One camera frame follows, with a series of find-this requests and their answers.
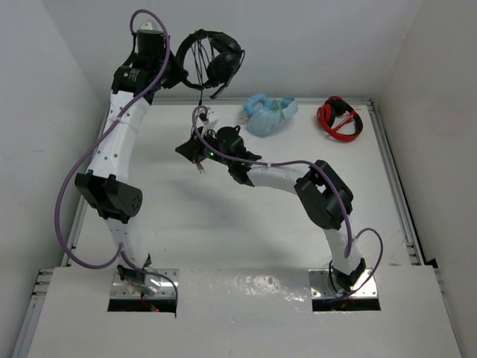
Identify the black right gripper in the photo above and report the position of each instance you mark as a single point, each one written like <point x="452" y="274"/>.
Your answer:
<point x="193" y="148"/>

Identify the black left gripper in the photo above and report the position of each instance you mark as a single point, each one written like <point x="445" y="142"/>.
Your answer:
<point x="177" y="74"/>

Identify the black headset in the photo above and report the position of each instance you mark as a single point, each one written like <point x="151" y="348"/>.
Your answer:
<point x="217" y="56"/>

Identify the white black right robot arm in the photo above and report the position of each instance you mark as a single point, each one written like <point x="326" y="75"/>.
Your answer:
<point x="326" y="199"/>

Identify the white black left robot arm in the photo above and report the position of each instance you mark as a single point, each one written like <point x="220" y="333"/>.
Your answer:
<point x="105" y="185"/>

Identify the light blue headphones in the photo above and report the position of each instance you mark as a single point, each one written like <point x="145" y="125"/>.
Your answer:
<point x="263" y="115"/>

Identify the red black headphones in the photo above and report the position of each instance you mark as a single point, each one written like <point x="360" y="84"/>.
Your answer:
<point x="335" y="114"/>

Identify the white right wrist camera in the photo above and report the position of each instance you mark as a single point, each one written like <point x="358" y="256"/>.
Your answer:
<point x="209" y="119"/>

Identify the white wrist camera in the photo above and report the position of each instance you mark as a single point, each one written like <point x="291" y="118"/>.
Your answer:
<point x="209" y="119"/>
<point x="147" y="26"/>

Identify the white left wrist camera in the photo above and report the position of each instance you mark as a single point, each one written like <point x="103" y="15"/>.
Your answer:
<point x="147" y="26"/>

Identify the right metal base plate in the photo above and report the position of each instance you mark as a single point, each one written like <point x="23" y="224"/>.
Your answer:
<point x="322" y="289"/>

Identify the metal base plate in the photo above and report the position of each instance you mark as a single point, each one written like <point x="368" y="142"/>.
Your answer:
<point x="129" y="284"/>
<point x="322" y="289"/>

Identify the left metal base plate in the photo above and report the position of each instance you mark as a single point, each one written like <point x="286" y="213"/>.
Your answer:
<point x="129" y="284"/>

